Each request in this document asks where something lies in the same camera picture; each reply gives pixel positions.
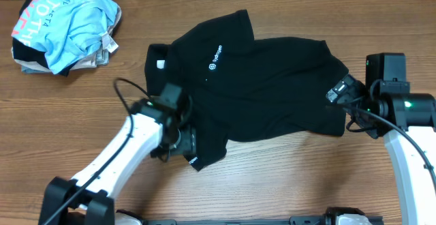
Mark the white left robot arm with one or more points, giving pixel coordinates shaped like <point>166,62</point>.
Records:
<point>155,128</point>

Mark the black folded garment in pile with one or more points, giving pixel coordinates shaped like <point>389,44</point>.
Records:
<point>32,57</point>

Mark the light blue printed t-shirt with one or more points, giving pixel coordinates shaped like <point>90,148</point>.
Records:
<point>65,30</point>

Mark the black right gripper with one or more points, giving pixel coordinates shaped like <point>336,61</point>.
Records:
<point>353,90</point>

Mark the grey folded garment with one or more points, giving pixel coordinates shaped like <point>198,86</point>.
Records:
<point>100,57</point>

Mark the black polo shirt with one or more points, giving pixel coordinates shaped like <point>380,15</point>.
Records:
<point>244,89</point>

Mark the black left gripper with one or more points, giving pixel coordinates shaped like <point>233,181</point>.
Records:
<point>190,142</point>

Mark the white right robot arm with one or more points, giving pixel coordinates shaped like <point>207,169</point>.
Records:
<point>406,123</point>

